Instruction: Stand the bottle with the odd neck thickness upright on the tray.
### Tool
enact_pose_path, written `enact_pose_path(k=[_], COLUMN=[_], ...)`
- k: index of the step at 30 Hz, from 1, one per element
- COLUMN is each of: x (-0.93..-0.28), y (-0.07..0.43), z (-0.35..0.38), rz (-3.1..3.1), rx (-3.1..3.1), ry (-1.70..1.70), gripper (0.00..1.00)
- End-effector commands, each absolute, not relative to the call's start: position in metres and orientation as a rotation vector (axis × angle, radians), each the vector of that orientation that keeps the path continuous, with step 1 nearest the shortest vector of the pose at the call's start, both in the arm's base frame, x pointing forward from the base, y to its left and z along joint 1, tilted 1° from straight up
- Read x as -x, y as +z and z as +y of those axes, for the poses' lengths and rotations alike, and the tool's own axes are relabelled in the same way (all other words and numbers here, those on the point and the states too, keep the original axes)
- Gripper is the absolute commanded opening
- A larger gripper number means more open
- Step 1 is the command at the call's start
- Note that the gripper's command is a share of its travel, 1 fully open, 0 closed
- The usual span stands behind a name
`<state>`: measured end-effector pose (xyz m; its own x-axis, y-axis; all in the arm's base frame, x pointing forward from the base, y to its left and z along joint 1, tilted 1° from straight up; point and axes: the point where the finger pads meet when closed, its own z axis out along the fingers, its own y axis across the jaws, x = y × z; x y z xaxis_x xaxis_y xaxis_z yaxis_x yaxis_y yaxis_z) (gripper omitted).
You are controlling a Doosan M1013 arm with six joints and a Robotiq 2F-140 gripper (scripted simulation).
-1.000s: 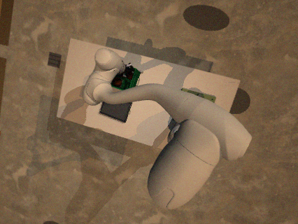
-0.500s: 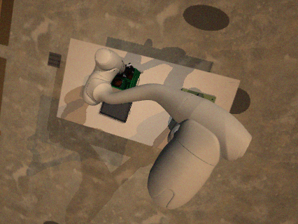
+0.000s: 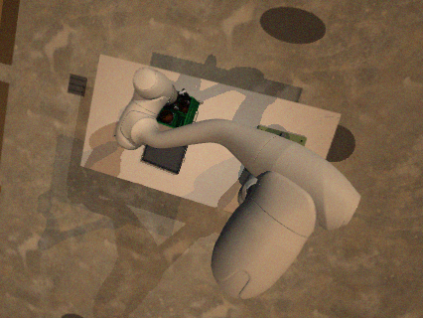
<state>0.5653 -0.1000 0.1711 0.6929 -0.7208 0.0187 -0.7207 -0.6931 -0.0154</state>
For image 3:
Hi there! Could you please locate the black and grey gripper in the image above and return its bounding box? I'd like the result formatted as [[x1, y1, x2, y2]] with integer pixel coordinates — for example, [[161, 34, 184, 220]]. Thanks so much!
[[164, 88, 190, 109]]

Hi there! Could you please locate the dark green crate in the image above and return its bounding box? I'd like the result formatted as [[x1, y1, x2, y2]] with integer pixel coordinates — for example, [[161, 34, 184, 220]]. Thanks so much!
[[156, 96, 199, 128]]

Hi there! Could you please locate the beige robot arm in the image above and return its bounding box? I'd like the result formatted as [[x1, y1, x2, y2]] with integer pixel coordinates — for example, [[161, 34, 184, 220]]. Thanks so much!
[[115, 68, 360, 299]]

